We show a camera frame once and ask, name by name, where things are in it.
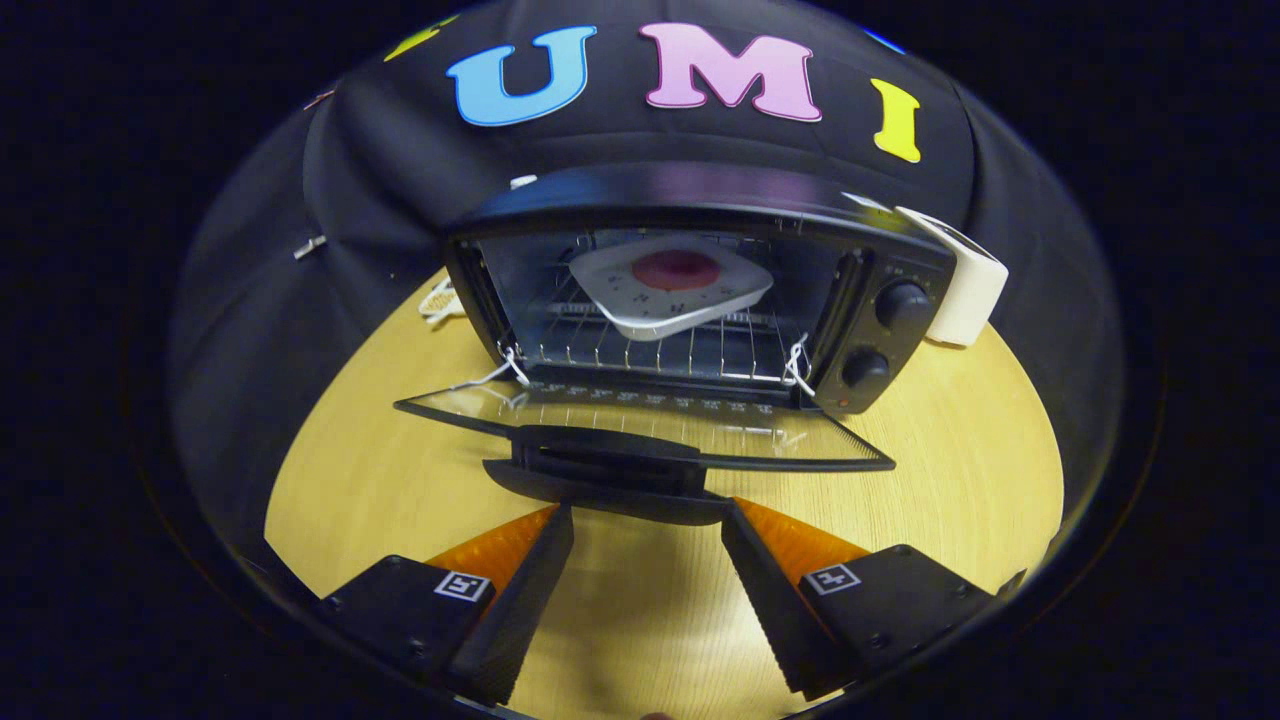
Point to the silver metal clip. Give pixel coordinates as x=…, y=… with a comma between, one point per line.
x=309, y=246

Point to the black toaster oven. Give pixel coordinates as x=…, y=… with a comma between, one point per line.
x=900, y=305

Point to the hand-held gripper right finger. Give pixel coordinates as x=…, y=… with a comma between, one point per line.
x=775, y=600

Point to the pink ham slice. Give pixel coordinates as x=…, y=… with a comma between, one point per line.
x=676, y=270

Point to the black backdrop cloth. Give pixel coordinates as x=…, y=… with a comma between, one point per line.
x=350, y=200

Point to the white bread toaster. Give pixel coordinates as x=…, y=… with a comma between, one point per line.
x=975, y=290

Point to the copper clip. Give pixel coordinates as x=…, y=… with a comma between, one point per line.
x=320, y=98

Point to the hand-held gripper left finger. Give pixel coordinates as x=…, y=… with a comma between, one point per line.
x=520, y=600

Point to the white square plate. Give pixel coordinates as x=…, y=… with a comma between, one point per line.
x=620, y=300

